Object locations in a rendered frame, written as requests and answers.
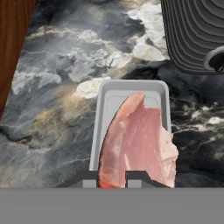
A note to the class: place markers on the white meat tray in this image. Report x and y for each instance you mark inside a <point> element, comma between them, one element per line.
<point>115,99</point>

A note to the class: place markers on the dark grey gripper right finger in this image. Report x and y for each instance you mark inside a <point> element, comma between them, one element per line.
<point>137,178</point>

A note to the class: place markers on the raw pink meat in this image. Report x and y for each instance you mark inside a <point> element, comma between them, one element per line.
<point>140,143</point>

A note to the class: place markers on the brown wooden cabinet panel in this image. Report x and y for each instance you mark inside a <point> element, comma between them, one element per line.
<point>11,43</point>

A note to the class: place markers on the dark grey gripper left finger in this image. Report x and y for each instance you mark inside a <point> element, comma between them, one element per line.
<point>84,179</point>

